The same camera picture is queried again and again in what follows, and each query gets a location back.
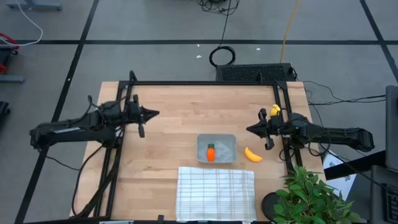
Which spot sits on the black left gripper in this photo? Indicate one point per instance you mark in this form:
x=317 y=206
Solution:
x=133 y=112

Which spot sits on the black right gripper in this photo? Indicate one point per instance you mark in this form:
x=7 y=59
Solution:
x=273 y=126

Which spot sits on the yellow toy lemon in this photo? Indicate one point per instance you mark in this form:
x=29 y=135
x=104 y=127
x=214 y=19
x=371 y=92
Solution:
x=275 y=110

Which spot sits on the yellow toy banana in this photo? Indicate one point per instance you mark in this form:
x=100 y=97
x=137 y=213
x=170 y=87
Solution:
x=252 y=156

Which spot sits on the orange toy carrot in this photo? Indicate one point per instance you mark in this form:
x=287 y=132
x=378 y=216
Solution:
x=211 y=154

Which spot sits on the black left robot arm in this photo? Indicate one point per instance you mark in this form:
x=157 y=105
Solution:
x=68 y=130

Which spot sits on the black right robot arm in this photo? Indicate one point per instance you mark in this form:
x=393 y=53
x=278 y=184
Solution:
x=335 y=135

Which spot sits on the white plastic storage bin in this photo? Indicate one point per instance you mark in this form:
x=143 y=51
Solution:
x=224 y=149

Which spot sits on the white checked cloth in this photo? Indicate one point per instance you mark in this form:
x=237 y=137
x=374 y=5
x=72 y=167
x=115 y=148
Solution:
x=214 y=196

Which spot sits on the green plant in black pot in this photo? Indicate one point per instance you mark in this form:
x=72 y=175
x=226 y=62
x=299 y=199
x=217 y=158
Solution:
x=308 y=199

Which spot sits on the white paper sheet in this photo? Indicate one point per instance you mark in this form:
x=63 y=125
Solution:
x=342 y=186

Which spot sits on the black diagonal strut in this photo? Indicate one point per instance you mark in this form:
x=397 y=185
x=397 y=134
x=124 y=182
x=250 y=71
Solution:
x=357 y=165

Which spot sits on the white label strip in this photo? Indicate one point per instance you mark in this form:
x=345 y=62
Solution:
x=116 y=222

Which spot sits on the grey furniture leg base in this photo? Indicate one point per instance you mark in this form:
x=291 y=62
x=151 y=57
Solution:
x=34 y=5
x=12 y=78

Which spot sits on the grey office desk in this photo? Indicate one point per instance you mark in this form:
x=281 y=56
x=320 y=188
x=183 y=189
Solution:
x=382 y=199

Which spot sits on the black caster base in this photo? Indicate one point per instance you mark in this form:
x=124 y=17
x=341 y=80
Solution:
x=3 y=109

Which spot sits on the black computer keyboard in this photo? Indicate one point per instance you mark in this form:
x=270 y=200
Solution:
x=391 y=202

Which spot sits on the black metal table frame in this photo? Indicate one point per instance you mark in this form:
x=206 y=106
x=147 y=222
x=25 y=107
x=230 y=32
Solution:
x=202 y=83

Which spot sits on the black table-level camera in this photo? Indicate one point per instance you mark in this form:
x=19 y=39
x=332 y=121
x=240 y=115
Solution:
x=160 y=218

